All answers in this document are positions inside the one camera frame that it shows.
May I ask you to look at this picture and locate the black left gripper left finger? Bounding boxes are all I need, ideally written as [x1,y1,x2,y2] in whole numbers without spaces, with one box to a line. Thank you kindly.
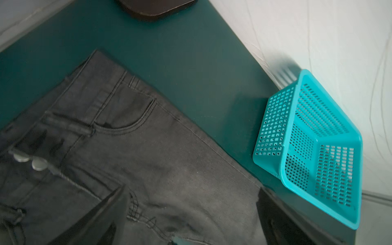
[50,186,129,245]

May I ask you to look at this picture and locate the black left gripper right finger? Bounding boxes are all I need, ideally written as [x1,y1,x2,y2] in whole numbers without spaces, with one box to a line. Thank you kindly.
[257,187,346,245]

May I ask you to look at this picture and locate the dark grey long pants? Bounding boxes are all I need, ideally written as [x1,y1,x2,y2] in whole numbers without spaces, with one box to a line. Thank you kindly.
[1,51,266,245]

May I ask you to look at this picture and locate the teal plastic mesh basket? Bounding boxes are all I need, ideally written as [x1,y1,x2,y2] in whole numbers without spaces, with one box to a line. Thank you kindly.
[252,69,363,230]

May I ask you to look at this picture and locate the dark oval stand base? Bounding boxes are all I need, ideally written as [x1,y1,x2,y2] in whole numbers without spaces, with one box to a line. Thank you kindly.
[116,0,198,21]

